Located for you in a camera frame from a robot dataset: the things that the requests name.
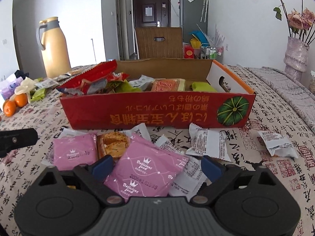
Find clear cracker packet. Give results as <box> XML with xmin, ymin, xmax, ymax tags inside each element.
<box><xmin>96</xmin><ymin>131</ymin><xmax>131</xmax><ymax>161</ymax></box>

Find red cardboard box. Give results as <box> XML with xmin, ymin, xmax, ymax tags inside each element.
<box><xmin>60</xmin><ymin>59</ymin><xmax>256</xmax><ymax>129</ymax></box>

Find wire rack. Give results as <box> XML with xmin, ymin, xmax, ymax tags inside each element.
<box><xmin>202</xmin><ymin>45</ymin><xmax>223</xmax><ymax>60</ymax></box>

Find red snack packet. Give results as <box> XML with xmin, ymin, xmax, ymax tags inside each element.
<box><xmin>56</xmin><ymin>60</ymin><xmax>118</xmax><ymax>96</ymax></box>

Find orange fruit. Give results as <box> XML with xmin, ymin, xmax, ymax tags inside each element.
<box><xmin>3</xmin><ymin>100</ymin><xmax>18</xmax><ymax>117</ymax></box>
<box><xmin>13</xmin><ymin>92</ymin><xmax>28</xmax><ymax>107</ymax></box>

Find orange snack packet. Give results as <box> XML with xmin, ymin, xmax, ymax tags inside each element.
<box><xmin>151</xmin><ymin>78</ymin><xmax>185</xmax><ymax>93</ymax></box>

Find small green packet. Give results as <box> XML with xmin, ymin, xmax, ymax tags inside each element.
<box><xmin>31</xmin><ymin>88</ymin><xmax>47</xmax><ymax>102</ymax></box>

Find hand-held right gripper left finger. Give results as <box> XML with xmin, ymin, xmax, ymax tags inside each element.
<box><xmin>37</xmin><ymin>154</ymin><xmax>123</xmax><ymax>207</ymax></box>

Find yellow green snack packet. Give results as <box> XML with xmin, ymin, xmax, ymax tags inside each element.
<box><xmin>106</xmin><ymin>79</ymin><xmax>142</xmax><ymax>94</ymax></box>

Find large pink snack packet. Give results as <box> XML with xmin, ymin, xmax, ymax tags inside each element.
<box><xmin>103</xmin><ymin>133</ymin><xmax>189</xmax><ymax>198</ymax></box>

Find grey white snack packet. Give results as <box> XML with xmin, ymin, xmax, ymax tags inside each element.
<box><xmin>186</xmin><ymin>124</ymin><xmax>232</xmax><ymax>163</ymax></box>

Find wooden chair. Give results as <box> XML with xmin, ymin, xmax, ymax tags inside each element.
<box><xmin>135</xmin><ymin>27</ymin><xmax>184</xmax><ymax>59</ymax></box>

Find blue plastic dustpan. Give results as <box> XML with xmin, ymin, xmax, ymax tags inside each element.
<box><xmin>189</xmin><ymin>31</ymin><xmax>207</xmax><ymax>44</ymax></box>

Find small pink snack packet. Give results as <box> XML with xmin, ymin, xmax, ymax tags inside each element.
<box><xmin>53</xmin><ymin>134</ymin><xmax>99</xmax><ymax>171</ymax></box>

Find pink textured vase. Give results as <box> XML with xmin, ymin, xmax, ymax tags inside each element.
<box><xmin>283</xmin><ymin>36</ymin><xmax>309</xmax><ymax>81</ymax></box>

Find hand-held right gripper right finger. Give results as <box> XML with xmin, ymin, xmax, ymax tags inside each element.
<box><xmin>192</xmin><ymin>155</ymin><xmax>277</xmax><ymax>206</ymax></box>

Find white umbrella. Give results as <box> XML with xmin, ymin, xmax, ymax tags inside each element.
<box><xmin>200</xmin><ymin>0</ymin><xmax>210</xmax><ymax>22</ymax></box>

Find white printed snack packet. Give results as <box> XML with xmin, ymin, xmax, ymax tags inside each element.
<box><xmin>170</xmin><ymin>152</ymin><xmax>209</xmax><ymax>197</ymax></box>

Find purple tissue pack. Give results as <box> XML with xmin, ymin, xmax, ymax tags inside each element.
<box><xmin>0</xmin><ymin>75</ymin><xmax>24</xmax><ymax>101</ymax></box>

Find small red box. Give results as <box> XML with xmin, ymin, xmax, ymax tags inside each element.
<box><xmin>183</xmin><ymin>45</ymin><xmax>195</xmax><ymax>59</ymax></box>

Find dried pink flowers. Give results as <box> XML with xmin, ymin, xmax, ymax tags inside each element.
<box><xmin>265</xmin><ymin>0</ymin><xmax>315</xmax><ymax>42</ymax></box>

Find grey patterned cloth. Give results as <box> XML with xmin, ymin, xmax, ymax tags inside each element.
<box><xmin>246</xmin><ymin>66</ymin><xmax>315</xmax><ymax>126</ymax></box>

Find grey refrigerator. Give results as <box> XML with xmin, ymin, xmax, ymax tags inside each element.
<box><xmin>179</xmin><ymin>0</ymin><xmax>209</xmax><ymax>43</ymax></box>

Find dark brown door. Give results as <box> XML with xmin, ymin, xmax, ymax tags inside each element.
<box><xmin>132</xmin><ymin>0</ymin><xmax>171</xmax><ymax>54</ymax></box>

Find white cracker snack packet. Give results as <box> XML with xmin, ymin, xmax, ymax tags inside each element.
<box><xmin>258</xmin><ymin>130</ymin><xmax>299</xmax><ymax>158</ymax></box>

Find cream plastic bag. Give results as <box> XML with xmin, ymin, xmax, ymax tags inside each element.
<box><xmin>15</xmin><ymin>77</ymin><xmax>37</xmax><ymax>95</ymax></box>

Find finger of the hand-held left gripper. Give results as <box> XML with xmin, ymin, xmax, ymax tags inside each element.
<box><xmin>0</xmin><ymin>128</ymin><xmax>38</xmax><ymax>158</ymax></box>

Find yellow thermos jug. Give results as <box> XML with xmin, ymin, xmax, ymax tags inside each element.
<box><xmin>36</xmin><ymin>17</ymin><xmax>72</xmax><ymax>78</ymax></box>

